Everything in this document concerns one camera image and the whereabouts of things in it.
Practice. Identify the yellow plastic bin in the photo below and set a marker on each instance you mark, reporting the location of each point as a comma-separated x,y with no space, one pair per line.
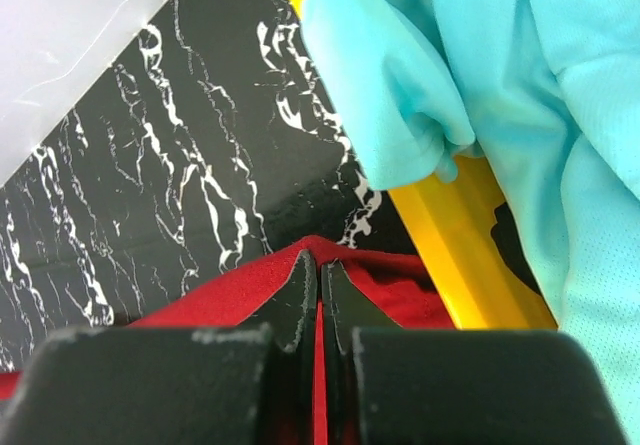
475,255

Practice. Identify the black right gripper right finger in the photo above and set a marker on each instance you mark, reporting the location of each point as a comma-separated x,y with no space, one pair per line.
345,308

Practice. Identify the turquoise t shirt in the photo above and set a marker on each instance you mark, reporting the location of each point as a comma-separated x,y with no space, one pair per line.
548,92

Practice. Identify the dark red polo shirt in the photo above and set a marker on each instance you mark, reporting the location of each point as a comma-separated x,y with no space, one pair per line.
192,372

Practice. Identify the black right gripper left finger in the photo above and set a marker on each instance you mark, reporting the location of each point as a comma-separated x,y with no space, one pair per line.
288,378

